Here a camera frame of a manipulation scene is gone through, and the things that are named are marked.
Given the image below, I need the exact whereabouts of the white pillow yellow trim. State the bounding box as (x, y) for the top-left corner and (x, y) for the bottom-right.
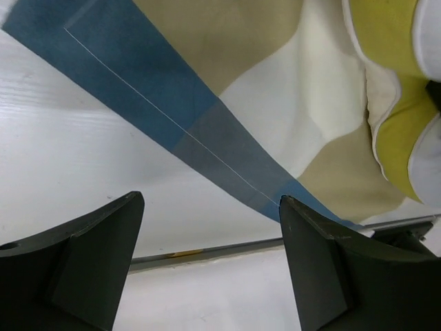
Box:
(342, 1), (440, 208)

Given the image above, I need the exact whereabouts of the blue tan white pillowcase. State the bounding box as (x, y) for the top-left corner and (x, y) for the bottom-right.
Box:
(3, 1), (404, 223)

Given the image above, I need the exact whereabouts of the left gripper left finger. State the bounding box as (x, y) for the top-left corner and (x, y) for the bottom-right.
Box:
(1, 191), (145, 330)

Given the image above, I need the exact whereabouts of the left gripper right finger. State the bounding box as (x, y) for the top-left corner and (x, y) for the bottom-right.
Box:
(279, 196), (440, 330)

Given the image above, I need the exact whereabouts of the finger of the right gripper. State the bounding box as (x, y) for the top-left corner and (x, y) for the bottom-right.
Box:
(426, 81), (441, 112)

